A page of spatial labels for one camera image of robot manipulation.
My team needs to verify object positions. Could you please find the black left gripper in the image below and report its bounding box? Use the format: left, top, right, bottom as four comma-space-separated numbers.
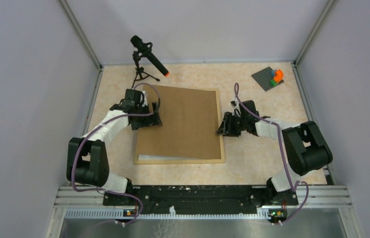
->
132, 102, 162, 130

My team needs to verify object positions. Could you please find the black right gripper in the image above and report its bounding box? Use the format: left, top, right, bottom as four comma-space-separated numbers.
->
215, 112, 247, 137

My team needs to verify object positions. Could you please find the brown cardboard backing board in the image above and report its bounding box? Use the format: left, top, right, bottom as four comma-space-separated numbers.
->
135, 84, 222, 161

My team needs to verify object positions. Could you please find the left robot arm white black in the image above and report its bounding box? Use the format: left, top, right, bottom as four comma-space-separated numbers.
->
66, 89, 162, 205

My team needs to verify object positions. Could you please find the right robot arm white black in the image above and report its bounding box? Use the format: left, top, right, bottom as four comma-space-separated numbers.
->
216, 99, 333, 204

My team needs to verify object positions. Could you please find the black mini tripod stand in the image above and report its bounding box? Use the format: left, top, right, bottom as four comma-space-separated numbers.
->
131, 51, 160, 89

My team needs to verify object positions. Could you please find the grey building brick baseplate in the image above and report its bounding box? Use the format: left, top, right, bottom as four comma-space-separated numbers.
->
251, 67, 274, 91

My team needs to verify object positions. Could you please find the colourful toy brick stack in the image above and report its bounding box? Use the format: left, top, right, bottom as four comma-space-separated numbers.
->
269, 69, 284, 87

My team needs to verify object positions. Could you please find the black microphone orange tip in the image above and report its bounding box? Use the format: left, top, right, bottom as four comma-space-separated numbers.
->
130, 35, 170, 77

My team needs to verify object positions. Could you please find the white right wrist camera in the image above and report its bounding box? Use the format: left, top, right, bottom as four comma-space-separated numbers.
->
230, 100, 239, 108

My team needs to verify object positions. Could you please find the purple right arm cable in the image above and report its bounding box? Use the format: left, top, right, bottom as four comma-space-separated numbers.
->
233, 82, 310, 226

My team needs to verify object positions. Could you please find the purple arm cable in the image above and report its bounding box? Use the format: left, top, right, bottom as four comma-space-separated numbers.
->
233, 82, 310, 226
70, 82, 161, 227

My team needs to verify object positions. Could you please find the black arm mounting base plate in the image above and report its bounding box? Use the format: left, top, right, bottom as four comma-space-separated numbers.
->
103, 185, 299, 215

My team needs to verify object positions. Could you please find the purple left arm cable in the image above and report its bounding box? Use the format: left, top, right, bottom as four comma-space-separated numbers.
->
70, 82, 161, 227

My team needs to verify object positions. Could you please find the aluminium front rail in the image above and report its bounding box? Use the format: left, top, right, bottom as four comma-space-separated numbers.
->
53, 185, 352, 220

